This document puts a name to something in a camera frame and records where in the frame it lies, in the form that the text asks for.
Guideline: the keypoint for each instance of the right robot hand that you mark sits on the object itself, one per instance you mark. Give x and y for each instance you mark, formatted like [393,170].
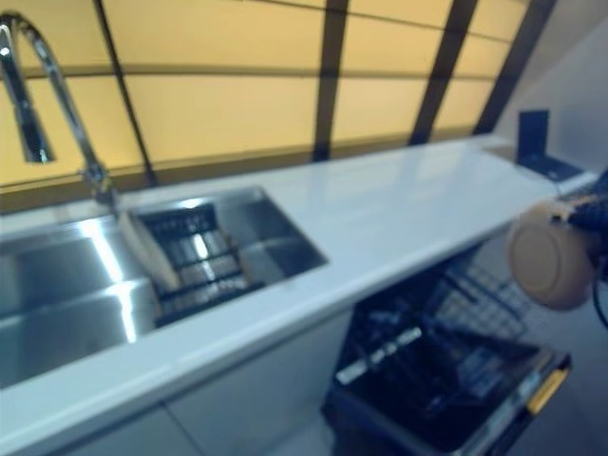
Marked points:
[594,209]

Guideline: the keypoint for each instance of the beige round plate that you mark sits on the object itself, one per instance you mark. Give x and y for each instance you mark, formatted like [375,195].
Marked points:
[546,256]
[152,252]

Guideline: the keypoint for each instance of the black dishwasher door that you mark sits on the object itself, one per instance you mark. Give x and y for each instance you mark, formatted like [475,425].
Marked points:
[427,418]

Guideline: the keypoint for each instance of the black laptop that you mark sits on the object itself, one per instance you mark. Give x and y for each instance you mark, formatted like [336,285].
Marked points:
[534,133]

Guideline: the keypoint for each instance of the white base cabinet front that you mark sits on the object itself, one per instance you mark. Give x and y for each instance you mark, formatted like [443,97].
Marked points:
[261,389]

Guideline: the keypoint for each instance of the black sink drying rack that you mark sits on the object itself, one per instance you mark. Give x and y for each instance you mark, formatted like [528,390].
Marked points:
[204,266]

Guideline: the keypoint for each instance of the stainless steel sink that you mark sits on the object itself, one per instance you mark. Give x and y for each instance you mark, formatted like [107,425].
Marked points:
[71,294]

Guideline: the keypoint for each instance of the chrome kitchen faucet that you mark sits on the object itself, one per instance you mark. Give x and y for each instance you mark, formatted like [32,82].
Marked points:
[62,90]

